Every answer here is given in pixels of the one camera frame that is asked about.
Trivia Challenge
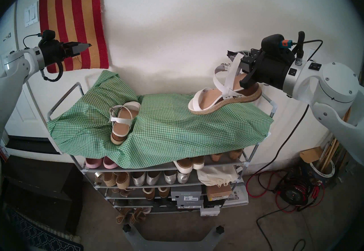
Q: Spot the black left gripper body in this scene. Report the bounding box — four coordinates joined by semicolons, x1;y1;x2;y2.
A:
40;41;70;67

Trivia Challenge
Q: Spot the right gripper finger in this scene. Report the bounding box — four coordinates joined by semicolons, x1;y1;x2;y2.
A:
239;73;260;90
226;50;258;61

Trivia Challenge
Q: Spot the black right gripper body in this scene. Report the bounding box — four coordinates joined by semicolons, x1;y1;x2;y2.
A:
240;51;296;88

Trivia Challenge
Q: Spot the white strap wedge sandal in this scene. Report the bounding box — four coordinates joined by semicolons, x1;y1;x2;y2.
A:
188;53;262;115
109;102;142;145

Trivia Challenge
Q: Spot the large white shoe box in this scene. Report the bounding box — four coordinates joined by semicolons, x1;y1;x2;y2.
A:
228;183;249;206

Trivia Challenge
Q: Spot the grey metal shoe rack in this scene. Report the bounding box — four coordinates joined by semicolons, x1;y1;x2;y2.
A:
47;82;278;214

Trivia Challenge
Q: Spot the brown cardboard shoe box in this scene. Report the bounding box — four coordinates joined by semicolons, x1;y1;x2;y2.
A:
206;184;232;201

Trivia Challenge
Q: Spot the grey Vionic shoe box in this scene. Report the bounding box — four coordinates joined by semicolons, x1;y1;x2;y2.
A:
171;186;204;201

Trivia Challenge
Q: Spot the beige espadrille shoe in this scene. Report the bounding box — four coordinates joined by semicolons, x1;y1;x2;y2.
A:
100;172;117;188
116;172;131;189

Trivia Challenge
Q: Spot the small white shoe box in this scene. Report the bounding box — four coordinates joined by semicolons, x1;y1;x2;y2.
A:
200;207;221;217

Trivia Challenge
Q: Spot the red tan striped flag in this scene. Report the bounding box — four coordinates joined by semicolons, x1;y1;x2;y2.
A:
39;0;110;74

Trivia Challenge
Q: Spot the green gingham cloth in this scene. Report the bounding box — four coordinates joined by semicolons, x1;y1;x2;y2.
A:
47;70;274;169

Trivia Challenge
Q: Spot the small cardboard box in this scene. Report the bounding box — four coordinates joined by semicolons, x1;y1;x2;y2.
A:
299;147;323;164

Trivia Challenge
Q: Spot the black door mat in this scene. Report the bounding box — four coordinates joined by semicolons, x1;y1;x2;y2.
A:
5;137;61;154

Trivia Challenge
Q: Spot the white cloth dust bag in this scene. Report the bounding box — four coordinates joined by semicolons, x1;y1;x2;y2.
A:
196;165;238;187

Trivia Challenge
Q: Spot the wooden slats bundle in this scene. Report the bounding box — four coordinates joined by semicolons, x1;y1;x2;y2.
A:
321;108;359;171

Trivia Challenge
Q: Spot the white plastic bucket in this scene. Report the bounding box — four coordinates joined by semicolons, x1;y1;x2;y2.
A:
309;160;336;178

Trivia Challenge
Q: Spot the black wooden step box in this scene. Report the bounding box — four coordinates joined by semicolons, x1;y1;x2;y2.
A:
0;155;83;235

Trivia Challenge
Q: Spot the blue patterned rug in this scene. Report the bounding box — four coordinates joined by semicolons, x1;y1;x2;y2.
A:
6;206;84;251

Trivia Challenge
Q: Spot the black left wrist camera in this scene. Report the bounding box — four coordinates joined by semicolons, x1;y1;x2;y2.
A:
40;30;56;42

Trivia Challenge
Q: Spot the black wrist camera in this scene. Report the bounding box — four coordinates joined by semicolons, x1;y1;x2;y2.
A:
261;34;286;51
40;30;56;42

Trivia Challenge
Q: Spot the thin black left camera cable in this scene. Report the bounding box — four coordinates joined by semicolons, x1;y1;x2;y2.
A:
23;34;43;50

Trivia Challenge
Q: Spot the thin black camera cable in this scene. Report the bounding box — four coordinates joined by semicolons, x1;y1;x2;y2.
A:
23;34;43;50
291;39;324;54

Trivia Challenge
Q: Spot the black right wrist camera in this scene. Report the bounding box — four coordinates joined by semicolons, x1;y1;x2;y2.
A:
261;34;286;51

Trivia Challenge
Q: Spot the thick black right wrist cable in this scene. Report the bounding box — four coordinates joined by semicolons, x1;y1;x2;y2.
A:
295;31;307;61

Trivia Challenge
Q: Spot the white double light switch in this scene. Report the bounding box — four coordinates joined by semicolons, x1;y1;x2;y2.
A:
25;2;39;28

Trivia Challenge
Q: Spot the thin black right camera cable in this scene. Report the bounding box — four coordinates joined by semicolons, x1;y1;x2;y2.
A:
291;39;324;54

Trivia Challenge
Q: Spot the black red power cord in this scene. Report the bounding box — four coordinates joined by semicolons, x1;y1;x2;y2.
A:
246;104;310;181

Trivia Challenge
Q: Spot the red extension cord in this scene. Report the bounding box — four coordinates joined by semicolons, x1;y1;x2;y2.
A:
245;170;326;214

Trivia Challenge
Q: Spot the black red cord reel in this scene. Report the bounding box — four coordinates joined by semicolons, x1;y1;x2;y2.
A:
276;174;313;211

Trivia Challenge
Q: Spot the black floor cable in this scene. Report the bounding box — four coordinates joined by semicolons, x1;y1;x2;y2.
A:
256;209;306;251

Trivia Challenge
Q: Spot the tan strappy sandal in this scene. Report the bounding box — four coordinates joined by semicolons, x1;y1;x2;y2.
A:
116;208;131;224
130;208;147;224

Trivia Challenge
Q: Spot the grey robot base frame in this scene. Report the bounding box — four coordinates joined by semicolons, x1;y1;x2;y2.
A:
122;225;226;251

